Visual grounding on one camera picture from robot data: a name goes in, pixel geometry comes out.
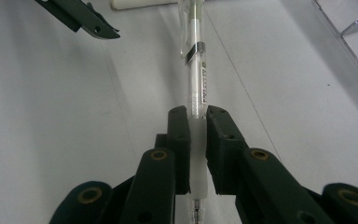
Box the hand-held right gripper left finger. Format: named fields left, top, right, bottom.
left=154, top=105, right=191, bottom=195

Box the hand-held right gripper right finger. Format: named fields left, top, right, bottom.
left=205, top=105, right=250, bottom=195

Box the clear ballpoint pen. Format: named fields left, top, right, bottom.
left=177, top=0, right=211, bottom=224

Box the white pen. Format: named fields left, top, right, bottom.
left=110, top=0, right=181, bottom=10

